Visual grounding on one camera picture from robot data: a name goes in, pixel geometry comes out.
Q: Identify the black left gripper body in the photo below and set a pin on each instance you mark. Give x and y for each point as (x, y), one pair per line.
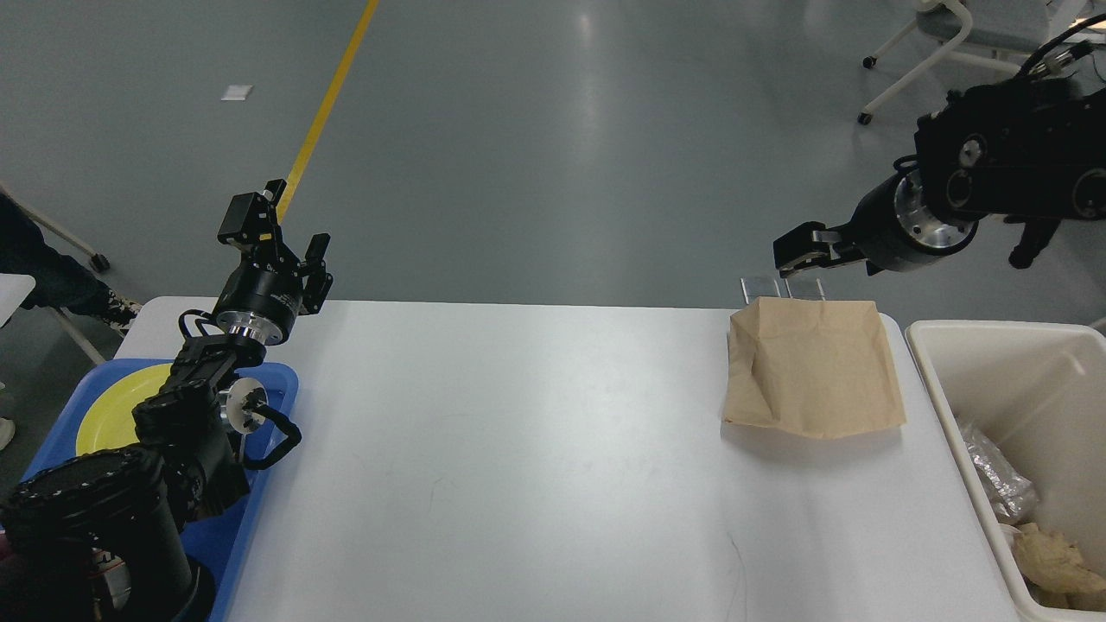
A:
(260, 303)

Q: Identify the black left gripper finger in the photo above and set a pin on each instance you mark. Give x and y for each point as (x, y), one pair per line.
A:
(251, 226)
(316, 280)

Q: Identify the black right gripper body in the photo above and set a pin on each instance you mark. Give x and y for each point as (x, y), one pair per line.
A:
(894, 229)

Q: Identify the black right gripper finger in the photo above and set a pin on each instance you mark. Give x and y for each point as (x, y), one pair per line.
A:
(815, 245)

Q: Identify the brown paper bag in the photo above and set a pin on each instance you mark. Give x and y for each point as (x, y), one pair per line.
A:
(817, 369)

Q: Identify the yellow plastic plate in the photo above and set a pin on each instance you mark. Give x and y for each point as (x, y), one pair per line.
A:
(117, 387)

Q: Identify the brown paper ball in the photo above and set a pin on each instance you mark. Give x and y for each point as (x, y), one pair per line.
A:
(1055, 571)

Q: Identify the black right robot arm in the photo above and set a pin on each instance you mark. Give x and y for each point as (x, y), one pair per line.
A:
(1028, 149)

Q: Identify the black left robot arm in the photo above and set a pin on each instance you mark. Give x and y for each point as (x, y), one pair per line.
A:
(98, 537)

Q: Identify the person leg dark trousers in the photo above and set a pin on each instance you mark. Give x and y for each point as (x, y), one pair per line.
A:
(60, 281)

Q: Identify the beige plastic bin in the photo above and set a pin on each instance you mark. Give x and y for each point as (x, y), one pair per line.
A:
(1038, 391)

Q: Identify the grey office chair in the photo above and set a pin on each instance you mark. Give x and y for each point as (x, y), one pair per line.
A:
(1011, 38)

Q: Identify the blue plastic tray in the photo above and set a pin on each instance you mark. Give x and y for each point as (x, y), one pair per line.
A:
(219, 544)

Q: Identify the crumpled clear plastic wrap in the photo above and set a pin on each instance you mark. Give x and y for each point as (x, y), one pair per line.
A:
(1011, 495)

